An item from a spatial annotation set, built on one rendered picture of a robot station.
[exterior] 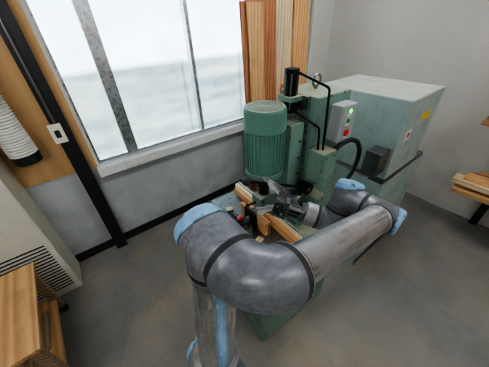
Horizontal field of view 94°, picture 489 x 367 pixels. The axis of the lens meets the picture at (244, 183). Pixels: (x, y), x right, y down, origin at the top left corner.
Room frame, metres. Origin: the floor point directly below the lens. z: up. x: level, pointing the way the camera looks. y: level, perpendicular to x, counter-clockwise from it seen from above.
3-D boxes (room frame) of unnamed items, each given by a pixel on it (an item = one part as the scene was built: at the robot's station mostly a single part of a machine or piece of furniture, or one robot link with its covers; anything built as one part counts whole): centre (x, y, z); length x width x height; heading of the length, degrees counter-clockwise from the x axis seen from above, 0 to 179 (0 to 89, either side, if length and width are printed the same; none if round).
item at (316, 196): (0.88, -0.34, 1.02); 0.09 x 0.07 x 0.12; 33
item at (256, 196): (0.92, -0.11, 1.02); 0.14 x 0.07 x 0.09; 123
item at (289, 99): (0.99, -0.21, 1.54); 0.08 x 0.08 x 0.17; 33
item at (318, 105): (1.07, -0.34, 1.16); 0.22 x 0.22 x 0.72; 33
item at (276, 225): (0.87, -0.13, 0.92); 0.66 x 0.02 x 0.04; 33
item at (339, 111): (0.97, -0.44, 1.40); 0.10 x 0.06 x 0.16; 123
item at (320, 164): (0.90, -0.36, 1.23); 0.09 x 0.08 x 0.15; 123
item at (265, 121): (0.91, -0.10, 1.35); 0.18 x 0.18 x 0.31
